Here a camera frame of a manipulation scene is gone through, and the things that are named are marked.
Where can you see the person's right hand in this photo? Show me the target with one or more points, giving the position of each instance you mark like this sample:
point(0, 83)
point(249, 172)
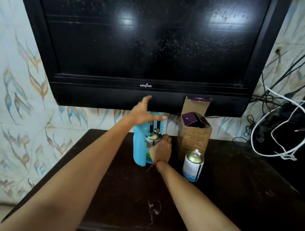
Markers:
point(160, 150)

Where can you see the person's left hand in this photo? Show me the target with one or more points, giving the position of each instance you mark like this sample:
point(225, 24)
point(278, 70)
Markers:
point(140, 115)

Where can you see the blue air freshener dispenser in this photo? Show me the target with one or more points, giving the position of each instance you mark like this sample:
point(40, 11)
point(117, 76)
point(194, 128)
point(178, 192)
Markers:
point(139, 147)

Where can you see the brown paper box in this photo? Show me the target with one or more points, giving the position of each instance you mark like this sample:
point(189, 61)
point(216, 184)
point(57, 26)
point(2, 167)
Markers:
point(193, 140)

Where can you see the white aerosol refill can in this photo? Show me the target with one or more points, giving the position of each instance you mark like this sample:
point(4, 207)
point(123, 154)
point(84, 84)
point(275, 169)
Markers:
point(191, 167)

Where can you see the person's left forearm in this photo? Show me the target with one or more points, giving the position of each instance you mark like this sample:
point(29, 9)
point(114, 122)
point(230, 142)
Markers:
point(71, 180)

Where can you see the person's right forearm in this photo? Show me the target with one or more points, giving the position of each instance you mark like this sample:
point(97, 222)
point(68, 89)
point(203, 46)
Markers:
point(193, 204)

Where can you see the black gold battery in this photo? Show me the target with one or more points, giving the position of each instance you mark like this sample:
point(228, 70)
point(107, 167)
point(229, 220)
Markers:
point(158, 126)
point(151, 126)

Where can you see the black flat screen television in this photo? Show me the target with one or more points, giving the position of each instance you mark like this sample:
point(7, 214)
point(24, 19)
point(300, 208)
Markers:
point(155, 47)

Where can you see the dark wooden table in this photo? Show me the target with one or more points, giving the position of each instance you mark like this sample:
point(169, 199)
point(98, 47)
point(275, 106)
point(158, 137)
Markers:
point(238, 190)

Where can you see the black electronic device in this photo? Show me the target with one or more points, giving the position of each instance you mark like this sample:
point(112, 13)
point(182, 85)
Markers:
point(293, 166)

